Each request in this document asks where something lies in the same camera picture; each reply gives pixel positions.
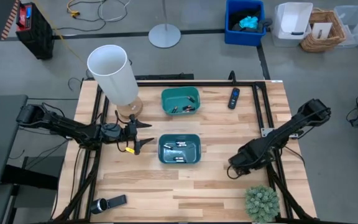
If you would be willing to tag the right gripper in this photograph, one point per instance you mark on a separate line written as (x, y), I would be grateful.
(247, 157)

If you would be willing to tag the black desk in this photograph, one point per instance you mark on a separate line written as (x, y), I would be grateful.
(2, 149)

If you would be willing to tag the white plastic bin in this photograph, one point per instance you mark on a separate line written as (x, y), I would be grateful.
(294, 17)

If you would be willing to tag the white card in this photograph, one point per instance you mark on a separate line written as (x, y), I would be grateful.
(322, 29)

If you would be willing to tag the turquoise cloth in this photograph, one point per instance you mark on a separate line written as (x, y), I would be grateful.
(249, 22)

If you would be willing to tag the grey floor stand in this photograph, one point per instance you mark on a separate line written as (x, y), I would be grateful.
(164, 35)

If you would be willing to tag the black power strip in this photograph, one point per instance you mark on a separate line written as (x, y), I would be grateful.
(163, 76)

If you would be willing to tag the black cloth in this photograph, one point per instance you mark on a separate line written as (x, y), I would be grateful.
(264, 23)

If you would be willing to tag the red black tool case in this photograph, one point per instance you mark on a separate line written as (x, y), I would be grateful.
(36, 34)

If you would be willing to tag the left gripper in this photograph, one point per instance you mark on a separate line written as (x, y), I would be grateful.
(130, 132)

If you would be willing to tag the blue plastic crate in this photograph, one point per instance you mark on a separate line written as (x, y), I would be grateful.
(244, 39)

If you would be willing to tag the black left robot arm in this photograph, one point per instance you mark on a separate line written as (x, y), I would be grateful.
(67, 127)

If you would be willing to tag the wicker basket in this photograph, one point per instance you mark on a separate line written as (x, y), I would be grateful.
(337, 35)

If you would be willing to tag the black aluminium table frame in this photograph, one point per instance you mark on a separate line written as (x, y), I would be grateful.
(213, 83)

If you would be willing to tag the green artificial plant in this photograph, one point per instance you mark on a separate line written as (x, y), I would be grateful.
(262, 203)

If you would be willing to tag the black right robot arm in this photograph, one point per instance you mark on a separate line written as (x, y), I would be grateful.
(291, 127)

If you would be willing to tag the teal plastic bin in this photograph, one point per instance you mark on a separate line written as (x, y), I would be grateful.
(169, 96)
(166, 157)

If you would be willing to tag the white shade wooden base lamp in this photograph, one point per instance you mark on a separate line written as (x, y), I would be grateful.
(110, 65)

